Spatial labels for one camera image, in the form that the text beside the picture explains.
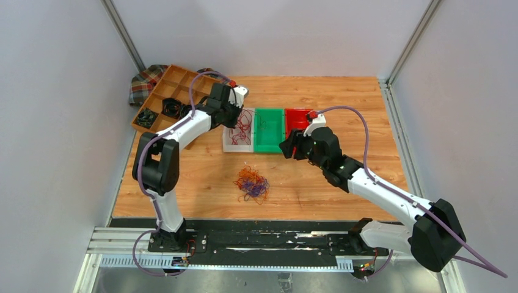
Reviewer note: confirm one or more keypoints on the green plastic bin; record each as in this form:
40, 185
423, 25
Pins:
269, 130

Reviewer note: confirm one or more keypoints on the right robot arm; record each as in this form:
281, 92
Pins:
429, 231

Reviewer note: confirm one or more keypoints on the plaid cloth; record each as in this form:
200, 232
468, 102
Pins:
143, 83

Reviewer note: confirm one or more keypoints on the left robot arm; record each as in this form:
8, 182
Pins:
157, 162

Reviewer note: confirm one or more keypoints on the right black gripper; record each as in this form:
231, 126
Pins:
295, 139

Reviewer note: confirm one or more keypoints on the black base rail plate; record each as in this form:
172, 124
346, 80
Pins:
276, 244

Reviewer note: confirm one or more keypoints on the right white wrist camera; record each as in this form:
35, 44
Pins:
316, 120

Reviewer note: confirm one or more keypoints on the white plastic bin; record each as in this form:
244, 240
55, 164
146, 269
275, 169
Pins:
241, 138

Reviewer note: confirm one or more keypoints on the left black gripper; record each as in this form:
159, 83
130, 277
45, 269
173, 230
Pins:
237, 110

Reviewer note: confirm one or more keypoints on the red plastic bin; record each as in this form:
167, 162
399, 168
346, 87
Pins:
298, 119

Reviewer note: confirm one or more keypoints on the orange wooden compartment tray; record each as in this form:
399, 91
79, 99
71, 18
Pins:
176, 83

